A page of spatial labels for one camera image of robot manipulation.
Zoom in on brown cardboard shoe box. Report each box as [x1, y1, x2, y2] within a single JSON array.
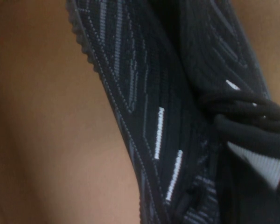
[[0, 0, 280, 224]]

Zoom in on black knit sneaker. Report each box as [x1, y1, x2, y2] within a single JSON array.
[[65, 0, 280, 224]]

